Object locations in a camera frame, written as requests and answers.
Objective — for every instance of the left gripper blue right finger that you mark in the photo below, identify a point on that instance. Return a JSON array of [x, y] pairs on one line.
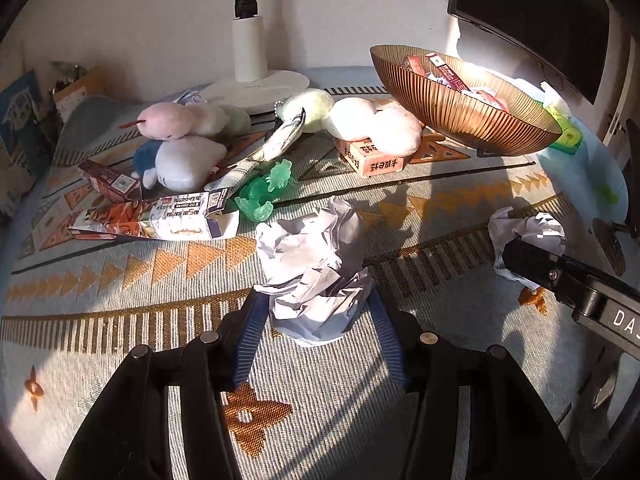
[[388, 339]]

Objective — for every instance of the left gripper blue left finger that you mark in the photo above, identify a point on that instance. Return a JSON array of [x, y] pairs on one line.
[[252, 318]]

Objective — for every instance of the white paper ball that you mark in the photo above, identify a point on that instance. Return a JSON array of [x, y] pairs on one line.
[[314, 273]]

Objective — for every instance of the large paper ball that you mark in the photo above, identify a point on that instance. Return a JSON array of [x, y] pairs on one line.
[[542, 230]]

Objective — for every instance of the green translucent plastic toy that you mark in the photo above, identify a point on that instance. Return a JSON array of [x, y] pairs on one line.
[[255, 200]]

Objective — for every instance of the orange printed long box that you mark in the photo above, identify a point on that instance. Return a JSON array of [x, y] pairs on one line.
[[193, 217]]

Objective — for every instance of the blue white cat plush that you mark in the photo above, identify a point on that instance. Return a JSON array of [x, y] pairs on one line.
[[182, 166]]

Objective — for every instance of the orange square carton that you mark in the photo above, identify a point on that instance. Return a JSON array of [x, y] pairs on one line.
[[366, 159]]

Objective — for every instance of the silver foil snack wrapper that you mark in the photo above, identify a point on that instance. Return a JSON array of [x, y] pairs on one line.
[[277, 144]]

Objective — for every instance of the dark red long box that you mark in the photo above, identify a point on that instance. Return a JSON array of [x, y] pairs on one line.
[[110, 183]]

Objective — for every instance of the green white pink dango plush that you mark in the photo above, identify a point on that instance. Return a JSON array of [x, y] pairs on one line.
[[393, 130]]

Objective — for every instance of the pink dango skewer plush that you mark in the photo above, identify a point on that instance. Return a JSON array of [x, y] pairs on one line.
[[170, 121]]

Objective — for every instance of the paper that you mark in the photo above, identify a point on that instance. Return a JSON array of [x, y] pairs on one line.
[[190, 97]]

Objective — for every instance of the round blue glass side table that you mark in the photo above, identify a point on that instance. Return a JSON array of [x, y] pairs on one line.
[[590, 178]]

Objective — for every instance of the green tissue pack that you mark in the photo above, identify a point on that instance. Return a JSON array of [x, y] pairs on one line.
[[571, 137]]

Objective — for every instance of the white desk lamp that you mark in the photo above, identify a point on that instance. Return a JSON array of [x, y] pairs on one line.
[[254, 87]]

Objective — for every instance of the brown ribbed wicker bowl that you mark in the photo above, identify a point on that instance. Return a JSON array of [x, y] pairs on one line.
[[515, 125]]

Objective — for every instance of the beige calligraphy pen cup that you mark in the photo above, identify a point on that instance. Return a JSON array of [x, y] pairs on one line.
[[74, 85]]

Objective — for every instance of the row of upright books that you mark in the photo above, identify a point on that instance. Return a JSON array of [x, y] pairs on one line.
[[26, 152]]

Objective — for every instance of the black wall monitor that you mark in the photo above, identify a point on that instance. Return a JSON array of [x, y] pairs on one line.
[[570, 36]]

